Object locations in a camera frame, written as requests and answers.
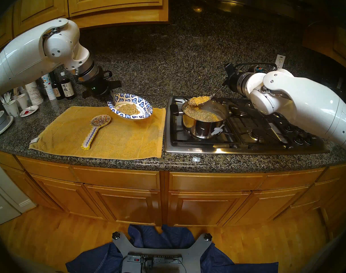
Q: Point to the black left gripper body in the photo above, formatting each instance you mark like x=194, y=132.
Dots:
x=97, y=86

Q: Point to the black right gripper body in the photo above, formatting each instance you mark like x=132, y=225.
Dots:
x=235, y=82

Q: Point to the scooped oatmeal portion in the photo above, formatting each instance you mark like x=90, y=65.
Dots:
x=128, y=109
x=199, y=100

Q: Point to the blue white paper bowl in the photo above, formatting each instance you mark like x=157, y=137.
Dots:
x=143, y=106

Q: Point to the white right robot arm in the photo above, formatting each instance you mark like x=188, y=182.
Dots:
x=309, y=104

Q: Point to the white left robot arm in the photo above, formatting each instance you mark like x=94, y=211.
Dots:
x=28, y=56

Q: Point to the colourful ceramic spoon rest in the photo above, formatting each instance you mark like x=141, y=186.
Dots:
x=100, y=120

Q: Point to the soy sauce bottle white cap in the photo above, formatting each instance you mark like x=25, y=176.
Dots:
x=67, y=90

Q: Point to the dark bottle brown label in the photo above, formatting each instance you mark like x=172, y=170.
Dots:
x=57, y=92

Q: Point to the yellow terry towel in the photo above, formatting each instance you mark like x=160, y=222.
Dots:
x=119, y=141

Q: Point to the white salt canister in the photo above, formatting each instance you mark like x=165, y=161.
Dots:
x=49, y=89

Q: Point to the stainless steel saucepan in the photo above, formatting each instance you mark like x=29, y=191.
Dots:
x=201, y=130

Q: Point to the stack of white paper cups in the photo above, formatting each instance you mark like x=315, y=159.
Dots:
x=35, y=94

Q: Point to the small white saucer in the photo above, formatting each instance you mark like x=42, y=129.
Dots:
x=29, y=111

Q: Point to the black gas stovetop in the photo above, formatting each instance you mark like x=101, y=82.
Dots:
x=173, y=146

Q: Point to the white paper cup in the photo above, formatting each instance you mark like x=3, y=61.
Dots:
x=21, y=101
x=13, y=108

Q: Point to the wooden chopsticks bundle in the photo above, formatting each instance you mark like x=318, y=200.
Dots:
x=16, y=91

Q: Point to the wooden base cabinets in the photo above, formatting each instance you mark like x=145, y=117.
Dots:
x=127, y=201

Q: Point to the blue denim cloth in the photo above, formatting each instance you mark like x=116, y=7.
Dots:
x=158, y=235

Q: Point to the white wall outlet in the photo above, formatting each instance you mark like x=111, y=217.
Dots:
x=281, y=60

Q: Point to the light wooden wall cabinet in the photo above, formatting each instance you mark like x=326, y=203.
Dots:
x=119, y=2

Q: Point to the dark wooden wall cabinet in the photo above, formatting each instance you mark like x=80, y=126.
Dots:
x=338, y=45

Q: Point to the grey robot base frame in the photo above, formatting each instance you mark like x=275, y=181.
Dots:
x=192, y=255

